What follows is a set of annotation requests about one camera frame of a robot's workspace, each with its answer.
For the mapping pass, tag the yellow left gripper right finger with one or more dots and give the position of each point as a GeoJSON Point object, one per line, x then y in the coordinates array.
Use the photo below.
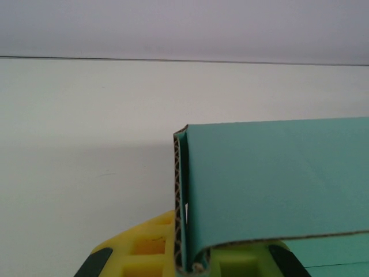
{"type": "Point", "coordinates": [242, 261]}

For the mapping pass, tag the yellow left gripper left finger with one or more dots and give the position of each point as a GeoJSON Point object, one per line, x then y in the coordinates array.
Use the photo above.
{"type": "Point", "coordinates": [138, 248]}

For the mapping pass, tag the teal cardboard box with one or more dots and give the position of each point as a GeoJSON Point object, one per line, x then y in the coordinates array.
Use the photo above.
{"type": "Point", "coordinates": [274, 179]}

